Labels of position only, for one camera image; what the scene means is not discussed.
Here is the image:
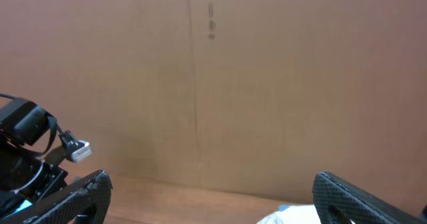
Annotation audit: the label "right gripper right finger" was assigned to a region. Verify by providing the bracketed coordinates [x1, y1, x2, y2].
[312, 171, 426, 224]

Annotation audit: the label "beige khaki shorts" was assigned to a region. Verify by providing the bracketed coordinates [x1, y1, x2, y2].
[256, 203, 356, 224]

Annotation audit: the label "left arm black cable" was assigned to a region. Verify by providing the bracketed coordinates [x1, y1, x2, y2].
[0, 93, 79, 158]

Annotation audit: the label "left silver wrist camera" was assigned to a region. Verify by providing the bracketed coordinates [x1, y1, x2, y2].
[68, 140, 92, 163]

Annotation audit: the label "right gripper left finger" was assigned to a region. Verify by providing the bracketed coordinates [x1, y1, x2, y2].
[1, 170, 112, 224]

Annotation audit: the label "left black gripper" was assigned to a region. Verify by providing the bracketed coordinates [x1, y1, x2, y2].
[9, 145, 68, 203]

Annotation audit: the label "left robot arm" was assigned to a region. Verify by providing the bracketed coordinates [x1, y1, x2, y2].
[1, 93, 77, 218]

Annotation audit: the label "light blue t-shirt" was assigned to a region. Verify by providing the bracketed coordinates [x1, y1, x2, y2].
[3, 200, 32, 218]

